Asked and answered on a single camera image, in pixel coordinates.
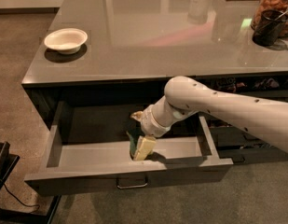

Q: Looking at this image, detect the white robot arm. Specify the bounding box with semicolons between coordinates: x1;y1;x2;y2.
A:
128;77;288;161

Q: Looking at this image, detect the black cable on floor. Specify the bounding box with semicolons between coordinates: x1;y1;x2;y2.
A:
0;180;41;211

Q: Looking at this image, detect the black stand at left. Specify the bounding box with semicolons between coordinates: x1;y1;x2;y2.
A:
0;141;62;224

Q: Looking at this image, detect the grey counter cabinet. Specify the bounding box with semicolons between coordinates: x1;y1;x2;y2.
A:
22;0;288;124

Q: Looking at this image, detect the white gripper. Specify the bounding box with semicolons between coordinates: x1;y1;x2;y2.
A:
130;105;171;161

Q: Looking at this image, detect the open grey top drawer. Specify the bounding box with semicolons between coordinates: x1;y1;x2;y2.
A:
24;101;233;196

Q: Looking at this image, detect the white paper bowl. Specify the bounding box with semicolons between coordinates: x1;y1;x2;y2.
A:
44;28;88;55

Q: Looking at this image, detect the dark lower right drawer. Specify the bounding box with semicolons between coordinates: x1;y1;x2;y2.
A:
217;147;288;165

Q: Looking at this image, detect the green and yellow sponge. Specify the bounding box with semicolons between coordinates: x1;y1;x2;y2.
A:
126;128;143;158

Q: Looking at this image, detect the black cup on counter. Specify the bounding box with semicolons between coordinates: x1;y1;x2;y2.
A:
253;9;288;47

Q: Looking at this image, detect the metal drawer handle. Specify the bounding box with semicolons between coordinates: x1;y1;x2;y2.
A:
116;176;148;189

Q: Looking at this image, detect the dark middle right drawer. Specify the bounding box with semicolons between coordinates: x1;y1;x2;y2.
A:
209;126;270;147

